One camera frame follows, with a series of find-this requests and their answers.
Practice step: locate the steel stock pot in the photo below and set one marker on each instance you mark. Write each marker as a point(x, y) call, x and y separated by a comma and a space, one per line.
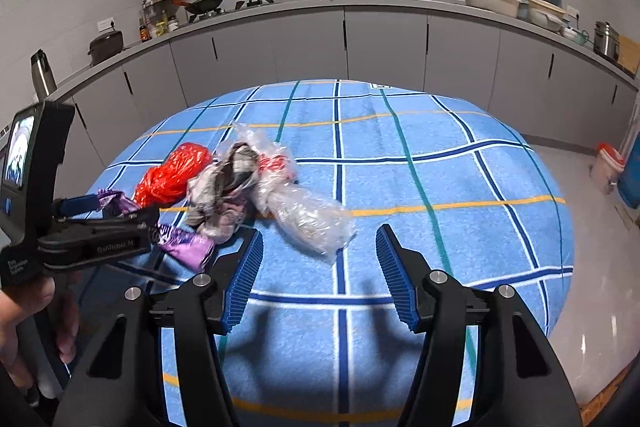
point(606, 44)

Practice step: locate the white trash bin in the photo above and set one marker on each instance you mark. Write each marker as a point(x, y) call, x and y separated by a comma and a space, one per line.
point(605, 174)

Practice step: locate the black wok with lid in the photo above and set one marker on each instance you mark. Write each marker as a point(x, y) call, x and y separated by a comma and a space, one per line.
point(205, 4)

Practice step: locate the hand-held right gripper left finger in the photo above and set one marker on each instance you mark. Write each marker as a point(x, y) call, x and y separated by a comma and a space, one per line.
point(245, 277)

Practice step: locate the purple wrapper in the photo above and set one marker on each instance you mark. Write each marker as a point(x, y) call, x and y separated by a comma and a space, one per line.
point(187, 247)

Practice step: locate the grey kitchen cabinets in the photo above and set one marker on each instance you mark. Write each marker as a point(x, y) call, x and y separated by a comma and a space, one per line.
point(385, 42)

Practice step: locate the wooden cutting board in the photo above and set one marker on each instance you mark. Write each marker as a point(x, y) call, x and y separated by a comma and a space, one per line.
point(629, 54)

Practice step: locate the red plastic mesh bag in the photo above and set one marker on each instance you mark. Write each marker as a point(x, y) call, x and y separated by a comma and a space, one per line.
point(170, 177)

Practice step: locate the pinkish crumpled plastic bag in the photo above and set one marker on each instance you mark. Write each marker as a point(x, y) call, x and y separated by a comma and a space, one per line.
point(220, 192)

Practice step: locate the clear plastic bag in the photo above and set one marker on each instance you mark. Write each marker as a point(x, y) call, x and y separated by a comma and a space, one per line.
point(310, 222)

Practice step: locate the dark sauce bottle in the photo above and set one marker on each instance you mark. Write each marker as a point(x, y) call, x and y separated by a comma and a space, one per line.
point(144, 32)

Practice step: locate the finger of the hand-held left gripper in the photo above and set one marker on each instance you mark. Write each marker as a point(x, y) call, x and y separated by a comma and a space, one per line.
point(100, 237)
point(77, 205)

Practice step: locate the steel thermos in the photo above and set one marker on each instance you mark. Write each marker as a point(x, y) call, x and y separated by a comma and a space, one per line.
point(42, 74)

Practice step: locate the blue checked tablecloth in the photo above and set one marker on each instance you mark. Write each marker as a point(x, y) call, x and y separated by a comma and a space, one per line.
point(450, 167)

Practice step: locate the blue gas cylinder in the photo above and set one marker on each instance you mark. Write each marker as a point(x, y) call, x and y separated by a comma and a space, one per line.
point(631, 187)

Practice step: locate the white wall socket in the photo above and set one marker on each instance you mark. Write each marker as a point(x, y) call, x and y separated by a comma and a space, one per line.
point(572, 11)
point(106, 25)

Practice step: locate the beige plastic basin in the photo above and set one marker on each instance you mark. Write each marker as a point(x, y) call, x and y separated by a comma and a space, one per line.
point(545, 14)

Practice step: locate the person's left hand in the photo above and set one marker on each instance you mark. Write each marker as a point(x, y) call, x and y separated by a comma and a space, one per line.
point(30, 307)

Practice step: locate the gas stove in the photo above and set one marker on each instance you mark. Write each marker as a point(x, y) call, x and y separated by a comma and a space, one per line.
point(255, 2)

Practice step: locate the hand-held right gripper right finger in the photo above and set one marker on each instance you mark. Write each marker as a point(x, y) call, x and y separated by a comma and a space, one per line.
point(397, 277)

